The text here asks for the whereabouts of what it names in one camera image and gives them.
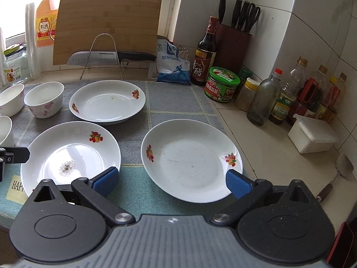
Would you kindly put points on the oil bottle gold cap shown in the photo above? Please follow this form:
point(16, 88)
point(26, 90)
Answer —
point(292, 84)

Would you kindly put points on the clear glass bottle red cap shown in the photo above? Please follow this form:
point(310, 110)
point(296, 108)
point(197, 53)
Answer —
point(265, 98)

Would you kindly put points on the tall plastic cup stack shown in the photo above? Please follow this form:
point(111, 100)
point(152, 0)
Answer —
point(30, 41)

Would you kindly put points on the bamboo cutting board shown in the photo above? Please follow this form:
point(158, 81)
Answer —
point(105, 25)

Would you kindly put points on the white bowl pink flowers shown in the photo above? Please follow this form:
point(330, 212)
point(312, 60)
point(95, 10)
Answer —
point(45, 100)

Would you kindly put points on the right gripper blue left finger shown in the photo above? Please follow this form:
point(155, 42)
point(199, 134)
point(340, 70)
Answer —
point(92, 193)

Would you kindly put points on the green lid small jar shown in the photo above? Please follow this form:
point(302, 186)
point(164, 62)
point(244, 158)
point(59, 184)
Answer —
point(243, 75)

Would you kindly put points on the black handled scissors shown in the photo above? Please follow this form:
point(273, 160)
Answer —
point(251, 16)

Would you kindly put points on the metal wire board rack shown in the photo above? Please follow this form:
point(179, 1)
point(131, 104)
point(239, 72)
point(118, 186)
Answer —
point(101, 60)

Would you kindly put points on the glass jar green lid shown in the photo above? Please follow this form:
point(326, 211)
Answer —
point(16, 64)

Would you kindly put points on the yellow lid spice jar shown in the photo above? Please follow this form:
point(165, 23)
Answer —
point(246, 94)

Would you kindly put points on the dark vinegar bottle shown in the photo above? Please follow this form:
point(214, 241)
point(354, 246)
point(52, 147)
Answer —
point(204, 54)

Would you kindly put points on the orange cooking wine jug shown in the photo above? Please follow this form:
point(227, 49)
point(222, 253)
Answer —
point(46, 16)

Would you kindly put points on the green lid mushroom sauce jar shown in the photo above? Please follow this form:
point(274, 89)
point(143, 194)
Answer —
point(221, 84)

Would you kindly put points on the red label sauce bottle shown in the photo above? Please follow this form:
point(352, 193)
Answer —
point(310, 96)

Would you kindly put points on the blue white salt bag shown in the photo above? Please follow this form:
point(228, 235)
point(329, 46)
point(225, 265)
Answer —
point(170, 66)

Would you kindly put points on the white plate with pepper stain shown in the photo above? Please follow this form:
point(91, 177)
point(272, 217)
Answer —
point(68, 151)

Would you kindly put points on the santoku knife black handle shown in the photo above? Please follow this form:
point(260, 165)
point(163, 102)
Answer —
point(123, 56)

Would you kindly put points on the white bowl left edge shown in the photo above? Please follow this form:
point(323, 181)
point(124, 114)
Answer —
point(6, 133)

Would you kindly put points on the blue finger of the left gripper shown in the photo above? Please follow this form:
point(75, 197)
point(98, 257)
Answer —
point(14, 155)

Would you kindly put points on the white plastic lidded box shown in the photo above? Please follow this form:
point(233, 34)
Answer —
point(311, 135)

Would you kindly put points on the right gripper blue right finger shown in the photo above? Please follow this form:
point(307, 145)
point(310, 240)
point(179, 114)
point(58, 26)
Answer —
point(249, 194)

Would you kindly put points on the metal spatula wooden handle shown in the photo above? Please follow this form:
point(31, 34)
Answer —
point(344, 168)

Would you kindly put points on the dark red knife block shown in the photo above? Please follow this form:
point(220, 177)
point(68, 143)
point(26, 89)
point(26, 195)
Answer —
point(231, 47)

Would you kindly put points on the metal binder clips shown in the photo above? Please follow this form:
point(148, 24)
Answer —
point(183, 53)

